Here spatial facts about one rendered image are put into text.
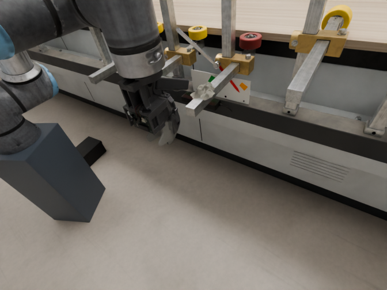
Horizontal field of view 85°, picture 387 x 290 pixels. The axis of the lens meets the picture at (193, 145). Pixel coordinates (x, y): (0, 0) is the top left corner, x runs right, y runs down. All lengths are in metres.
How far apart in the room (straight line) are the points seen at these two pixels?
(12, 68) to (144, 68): 0.79
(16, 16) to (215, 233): 1.18
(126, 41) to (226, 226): 1.12
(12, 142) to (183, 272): 0.99
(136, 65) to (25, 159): 0.85
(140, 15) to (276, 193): 1.27
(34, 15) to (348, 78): 0.94
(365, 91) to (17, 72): 1.34
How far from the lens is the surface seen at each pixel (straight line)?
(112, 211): 1.52
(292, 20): 1.08
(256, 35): 0.91
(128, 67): 0.39
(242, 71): 0.82
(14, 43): 0.42
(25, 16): 0.42
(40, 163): 1.20
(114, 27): 0.37
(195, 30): 1.01
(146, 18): 0.38
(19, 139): 1.20
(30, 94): 1.17
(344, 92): 1.03
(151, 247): 1.33
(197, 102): 0.61
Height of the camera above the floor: 1.20
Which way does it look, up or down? 45 degrees down
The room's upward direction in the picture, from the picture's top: 9 degrees counter-clockwise
